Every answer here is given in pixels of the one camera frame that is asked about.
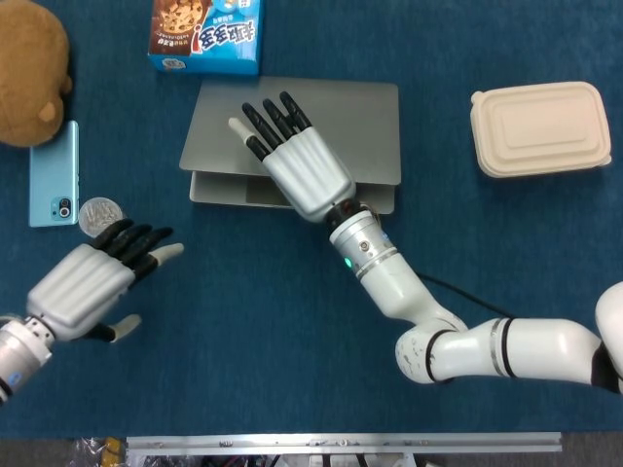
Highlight left silver and black robot hand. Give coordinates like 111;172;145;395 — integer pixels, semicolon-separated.
24;218;185;344

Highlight brown plush toy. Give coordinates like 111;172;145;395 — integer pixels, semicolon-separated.
0;0;74;147

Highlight clear plastic round jar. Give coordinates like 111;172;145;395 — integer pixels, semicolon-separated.
78;197;128;239

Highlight black cable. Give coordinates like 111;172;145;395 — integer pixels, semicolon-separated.
418;272;515;320

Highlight silver laptop with apple logo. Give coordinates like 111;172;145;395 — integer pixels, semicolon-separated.
178;76;403;215

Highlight aluminium rail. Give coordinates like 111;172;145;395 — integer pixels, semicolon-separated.
125;431;564;458

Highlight beige lidded lunch box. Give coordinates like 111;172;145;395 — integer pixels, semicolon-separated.
469;81;613;180

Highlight teal smartphone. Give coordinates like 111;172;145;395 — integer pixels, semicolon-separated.
28;120;81;229

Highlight blue chocolate cookie box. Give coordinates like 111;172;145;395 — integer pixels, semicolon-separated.
147;0;266;77

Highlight blue table cloth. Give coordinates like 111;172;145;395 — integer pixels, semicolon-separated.
0;0;623;437

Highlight right silver and black robot hand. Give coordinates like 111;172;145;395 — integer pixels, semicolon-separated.
227;90;356;225

